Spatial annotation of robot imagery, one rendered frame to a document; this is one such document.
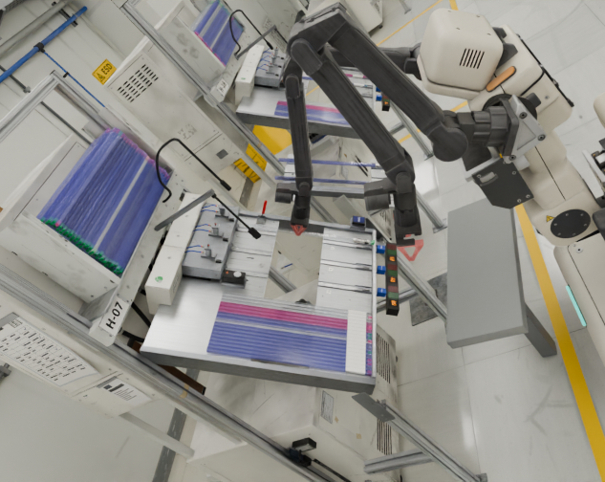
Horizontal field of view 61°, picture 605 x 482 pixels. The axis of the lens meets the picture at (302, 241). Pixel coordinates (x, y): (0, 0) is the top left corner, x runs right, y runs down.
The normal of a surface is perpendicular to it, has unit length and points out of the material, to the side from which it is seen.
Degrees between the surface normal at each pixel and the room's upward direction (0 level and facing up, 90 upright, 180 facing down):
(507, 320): 0
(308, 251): 90
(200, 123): 90
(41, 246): 90
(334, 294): 45
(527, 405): 0
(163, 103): 90
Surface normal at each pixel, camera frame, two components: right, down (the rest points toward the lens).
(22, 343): -0.11, 0.65
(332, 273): 0.10, -0.72
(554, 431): -0.62, -0.62
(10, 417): 0.78, -0.41
